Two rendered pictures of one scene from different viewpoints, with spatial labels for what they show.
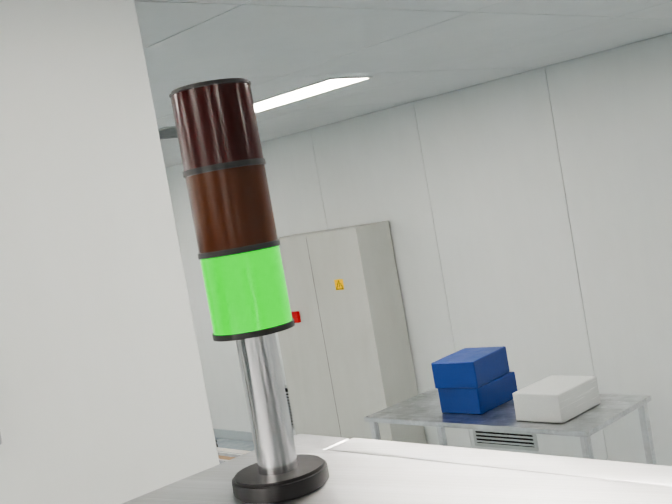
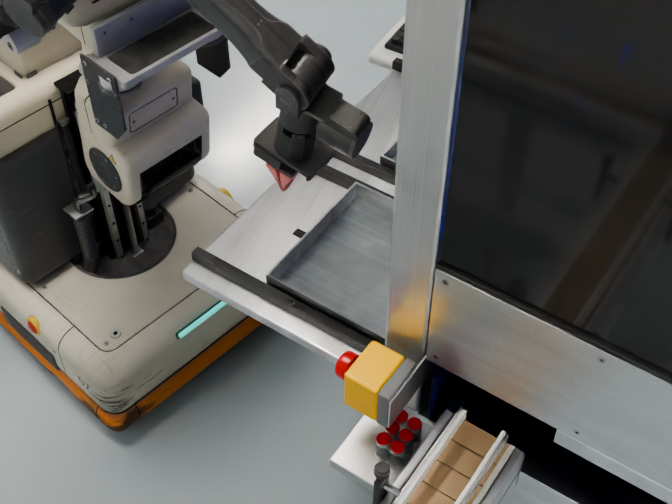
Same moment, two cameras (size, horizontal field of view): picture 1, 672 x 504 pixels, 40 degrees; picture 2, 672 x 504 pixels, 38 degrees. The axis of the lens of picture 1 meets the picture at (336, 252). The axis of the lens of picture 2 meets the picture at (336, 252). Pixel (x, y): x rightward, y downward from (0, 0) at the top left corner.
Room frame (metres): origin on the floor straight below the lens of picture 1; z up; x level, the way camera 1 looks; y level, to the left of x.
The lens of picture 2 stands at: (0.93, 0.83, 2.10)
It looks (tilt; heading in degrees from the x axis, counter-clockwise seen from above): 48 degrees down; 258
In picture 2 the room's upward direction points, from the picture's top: straight up
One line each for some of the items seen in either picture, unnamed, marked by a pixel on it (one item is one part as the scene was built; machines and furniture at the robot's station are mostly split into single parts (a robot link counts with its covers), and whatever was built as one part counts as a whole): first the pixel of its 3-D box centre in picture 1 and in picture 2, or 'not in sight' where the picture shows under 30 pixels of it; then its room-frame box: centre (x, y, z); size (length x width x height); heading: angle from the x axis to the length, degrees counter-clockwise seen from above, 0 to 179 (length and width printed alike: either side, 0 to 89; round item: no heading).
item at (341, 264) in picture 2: not in sight; (398, 276); (0.62, -0.15, 0.90); 0.34 x 0.26 x 0.04; 134
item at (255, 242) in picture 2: not in sight; (415, 208); (0.55, -0.32, 0.87); 0.70 x 0.48 x 0.02; 44
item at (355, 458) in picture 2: not in sight; (394, 453); (0.70, 0.15, 0.87); 0.14 x 0.13 x 0.02; 134
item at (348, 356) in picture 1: (341, 347); not in sight; (7.91, 0.09, 1.02); 1.20 x 0.43 x 2.05; 44
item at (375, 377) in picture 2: not in sight; (378, 382); (0.72, 0.11, 0.99); 0.08 x 0.07 x 0.07; 134
